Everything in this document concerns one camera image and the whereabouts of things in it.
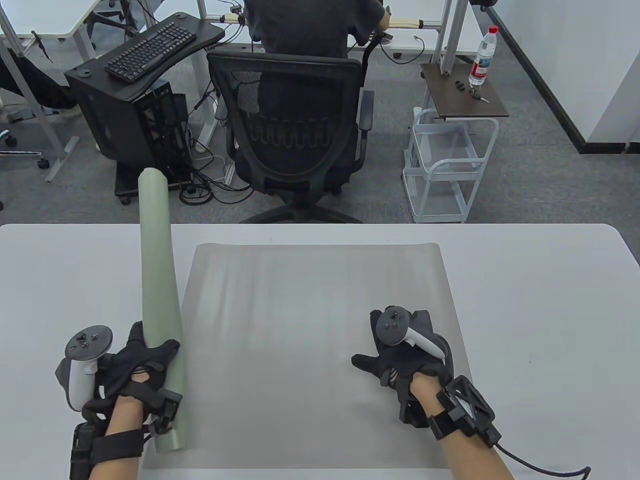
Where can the person's right hand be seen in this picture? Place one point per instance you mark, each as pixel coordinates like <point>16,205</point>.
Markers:
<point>400,367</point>

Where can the person's left hand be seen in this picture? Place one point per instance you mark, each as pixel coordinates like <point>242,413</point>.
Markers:
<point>130,370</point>

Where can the green desk mat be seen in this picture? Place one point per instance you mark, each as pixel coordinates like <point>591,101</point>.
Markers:
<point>157,275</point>

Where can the grey desk mat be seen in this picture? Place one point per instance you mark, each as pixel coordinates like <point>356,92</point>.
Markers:
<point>300,325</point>

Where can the person's right forearm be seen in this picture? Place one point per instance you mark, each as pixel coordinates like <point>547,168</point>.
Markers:
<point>470,460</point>

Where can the white desk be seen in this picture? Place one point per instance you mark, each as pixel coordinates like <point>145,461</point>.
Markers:
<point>405,47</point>
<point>45,15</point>

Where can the white and grey controller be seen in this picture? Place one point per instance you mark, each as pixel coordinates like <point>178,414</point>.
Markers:
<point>392,327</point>
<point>87,342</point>

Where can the black mesh office chair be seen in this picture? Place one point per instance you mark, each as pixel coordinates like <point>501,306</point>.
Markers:
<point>295,165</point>

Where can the grey chair base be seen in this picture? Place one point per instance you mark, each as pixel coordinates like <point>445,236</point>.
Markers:
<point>25,152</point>

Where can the black computer tower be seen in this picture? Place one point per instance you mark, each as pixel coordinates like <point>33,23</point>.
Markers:
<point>100,125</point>

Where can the brown side table top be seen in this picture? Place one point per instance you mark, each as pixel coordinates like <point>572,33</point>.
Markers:
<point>460,105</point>

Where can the grey foot pedal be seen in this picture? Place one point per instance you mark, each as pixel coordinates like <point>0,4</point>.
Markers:
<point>20,116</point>

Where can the small bunch of keys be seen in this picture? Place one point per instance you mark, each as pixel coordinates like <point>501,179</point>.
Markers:
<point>481,98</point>

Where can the small black object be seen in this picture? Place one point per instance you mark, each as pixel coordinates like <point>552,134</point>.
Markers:
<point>459,85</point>

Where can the clear water bottle red cap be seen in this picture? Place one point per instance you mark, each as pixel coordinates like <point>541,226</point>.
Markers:
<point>481,60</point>

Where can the black keyboard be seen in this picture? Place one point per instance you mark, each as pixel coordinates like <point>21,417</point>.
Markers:
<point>150,50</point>

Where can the beige padded bar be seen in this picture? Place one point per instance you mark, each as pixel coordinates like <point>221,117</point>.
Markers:
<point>400,23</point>

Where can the black computer cart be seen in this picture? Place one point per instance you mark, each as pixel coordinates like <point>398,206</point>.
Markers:
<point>205,30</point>

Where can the black chair base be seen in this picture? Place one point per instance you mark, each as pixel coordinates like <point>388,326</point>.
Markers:
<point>115,20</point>

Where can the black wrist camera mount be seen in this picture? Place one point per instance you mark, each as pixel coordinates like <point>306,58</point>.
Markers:
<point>117,447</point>
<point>465,407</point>

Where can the grey metal frame leg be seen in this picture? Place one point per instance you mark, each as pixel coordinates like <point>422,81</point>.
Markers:
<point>62,160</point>
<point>447,40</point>

